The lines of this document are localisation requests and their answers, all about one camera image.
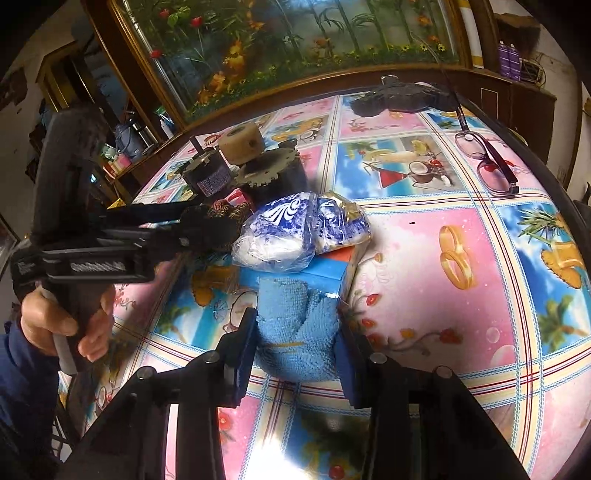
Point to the blue orange tissue pack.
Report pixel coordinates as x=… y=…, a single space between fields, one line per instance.
x=330 y=267

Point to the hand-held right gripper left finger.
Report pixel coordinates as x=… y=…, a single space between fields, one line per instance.
x=242 y=364

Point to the steel thermos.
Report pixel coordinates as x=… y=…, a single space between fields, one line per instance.
x=147 y=134

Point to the wooden side cabinet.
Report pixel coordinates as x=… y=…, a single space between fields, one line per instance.
x=521 y=110

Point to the grey electric kettle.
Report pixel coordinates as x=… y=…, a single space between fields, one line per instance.
x=129 y=137

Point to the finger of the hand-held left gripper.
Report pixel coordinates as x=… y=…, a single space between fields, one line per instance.
x=147 y=213
x=184 y=242

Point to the small black electric motor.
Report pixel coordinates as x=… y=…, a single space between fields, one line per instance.
x=207 y=177

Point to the dark wooden shelf cabinet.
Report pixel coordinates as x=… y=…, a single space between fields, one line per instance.
x=60 y=74

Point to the large black electric motor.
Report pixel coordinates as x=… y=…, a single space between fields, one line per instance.
x=277 y=177

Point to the dark cloth object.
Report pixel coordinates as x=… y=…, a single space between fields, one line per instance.
x=397 y=99

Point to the person's left forearm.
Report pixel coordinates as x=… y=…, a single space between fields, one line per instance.
x=23 y=397

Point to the blue white printed bag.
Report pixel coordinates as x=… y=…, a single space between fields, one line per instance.
x=277 y=226
x=339 y=221

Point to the white plastic bottle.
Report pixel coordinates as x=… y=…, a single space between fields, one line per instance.
x=165 y=127

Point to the person's left hand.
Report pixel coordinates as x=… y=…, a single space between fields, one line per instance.
x=46 y=318

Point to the purple framed eyeglasses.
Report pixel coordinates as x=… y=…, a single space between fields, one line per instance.
x=471 y=143

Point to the blue towel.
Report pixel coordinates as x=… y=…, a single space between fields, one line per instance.
x=295 y=332

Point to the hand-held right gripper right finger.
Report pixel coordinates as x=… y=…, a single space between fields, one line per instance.
x=351 y=374

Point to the steel wool scrubber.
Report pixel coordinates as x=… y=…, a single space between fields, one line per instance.
x=217 y=217

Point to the framed landscape painting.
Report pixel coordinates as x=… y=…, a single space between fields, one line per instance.
x=300 y=37

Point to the pink box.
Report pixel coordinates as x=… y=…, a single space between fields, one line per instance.
x=120 y=165

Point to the white rolled poster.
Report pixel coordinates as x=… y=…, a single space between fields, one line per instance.
x=472 y=37

